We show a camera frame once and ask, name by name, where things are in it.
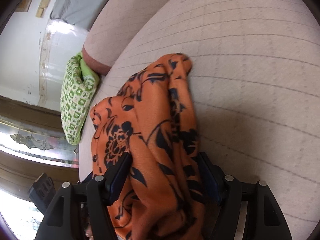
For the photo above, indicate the wooden mirrored wardrobe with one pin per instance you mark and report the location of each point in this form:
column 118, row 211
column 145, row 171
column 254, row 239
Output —
column 32, row 143

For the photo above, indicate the person's left hand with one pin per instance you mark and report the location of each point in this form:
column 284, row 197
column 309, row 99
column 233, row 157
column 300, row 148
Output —
column 85, row 222

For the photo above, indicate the green white patterned pillow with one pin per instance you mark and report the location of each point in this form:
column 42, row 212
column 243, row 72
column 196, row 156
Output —
column 78, row 88

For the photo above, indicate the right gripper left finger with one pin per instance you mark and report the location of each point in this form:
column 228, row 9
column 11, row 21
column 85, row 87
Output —
column 62, row 218

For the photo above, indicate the grey blue pillow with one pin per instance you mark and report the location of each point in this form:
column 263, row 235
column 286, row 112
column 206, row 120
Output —
column 81, row 13

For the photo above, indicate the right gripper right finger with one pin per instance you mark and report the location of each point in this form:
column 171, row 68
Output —
column 223, row 197

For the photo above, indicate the pink bolster pillow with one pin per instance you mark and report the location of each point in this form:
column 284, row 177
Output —
column 114, row 28

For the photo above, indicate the orange black floral garment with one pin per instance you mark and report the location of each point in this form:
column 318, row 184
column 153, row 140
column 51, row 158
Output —
column 152, row 118

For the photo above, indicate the pink quilted mattress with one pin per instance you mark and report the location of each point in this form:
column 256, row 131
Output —
column 255, row 87

